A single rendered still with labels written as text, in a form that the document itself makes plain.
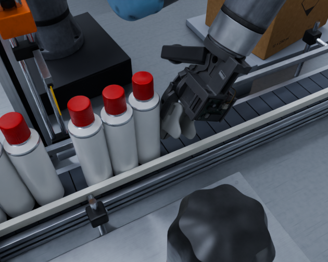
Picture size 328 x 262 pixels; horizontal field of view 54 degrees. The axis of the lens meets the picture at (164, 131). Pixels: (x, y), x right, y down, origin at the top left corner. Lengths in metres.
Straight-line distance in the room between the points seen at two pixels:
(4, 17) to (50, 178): 0.25
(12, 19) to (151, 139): 0.28
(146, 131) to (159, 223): 0.16
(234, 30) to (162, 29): 0.62
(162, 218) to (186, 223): 0.33
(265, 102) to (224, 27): 0.33
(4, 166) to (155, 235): 0.26
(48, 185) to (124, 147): 0.14
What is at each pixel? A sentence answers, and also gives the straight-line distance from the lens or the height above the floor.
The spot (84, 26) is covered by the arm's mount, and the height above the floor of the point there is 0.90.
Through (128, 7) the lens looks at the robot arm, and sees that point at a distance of 0.44.
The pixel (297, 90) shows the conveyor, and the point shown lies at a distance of 0.84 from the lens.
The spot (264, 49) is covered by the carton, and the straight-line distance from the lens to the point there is 0.94.
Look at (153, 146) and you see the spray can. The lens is 0.59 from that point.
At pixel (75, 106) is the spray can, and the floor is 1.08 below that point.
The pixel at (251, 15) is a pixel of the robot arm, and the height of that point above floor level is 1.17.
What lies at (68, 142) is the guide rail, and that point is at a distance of 0.59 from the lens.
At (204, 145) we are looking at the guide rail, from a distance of 0.63.
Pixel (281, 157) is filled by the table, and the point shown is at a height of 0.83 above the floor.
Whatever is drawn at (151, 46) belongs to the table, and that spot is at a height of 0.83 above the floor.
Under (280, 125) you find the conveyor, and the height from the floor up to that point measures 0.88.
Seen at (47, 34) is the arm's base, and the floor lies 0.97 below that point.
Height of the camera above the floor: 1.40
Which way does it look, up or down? 49 degrees down
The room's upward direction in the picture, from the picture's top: straight up
